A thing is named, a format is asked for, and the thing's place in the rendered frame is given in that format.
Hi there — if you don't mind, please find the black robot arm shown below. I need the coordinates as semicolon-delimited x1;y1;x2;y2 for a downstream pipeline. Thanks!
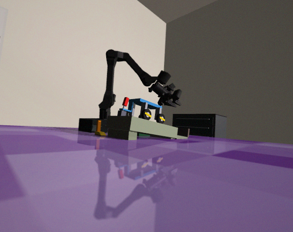
98;49;171;120

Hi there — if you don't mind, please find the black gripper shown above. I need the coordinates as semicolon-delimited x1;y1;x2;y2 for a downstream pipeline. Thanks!
158;87;182;107

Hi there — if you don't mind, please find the red-headed metal pin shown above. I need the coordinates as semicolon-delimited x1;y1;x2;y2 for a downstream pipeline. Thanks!
122;97;129;108

